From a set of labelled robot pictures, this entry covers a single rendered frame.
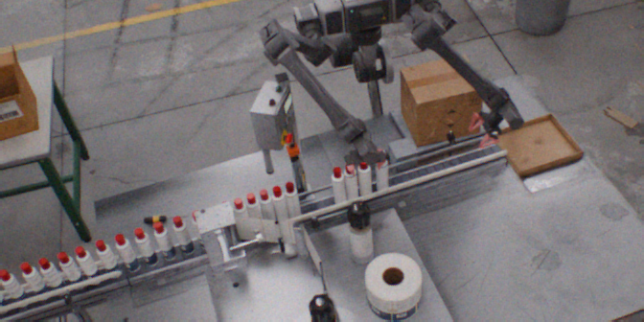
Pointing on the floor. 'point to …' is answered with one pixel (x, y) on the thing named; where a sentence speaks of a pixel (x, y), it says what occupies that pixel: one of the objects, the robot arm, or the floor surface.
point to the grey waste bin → (542, 0)
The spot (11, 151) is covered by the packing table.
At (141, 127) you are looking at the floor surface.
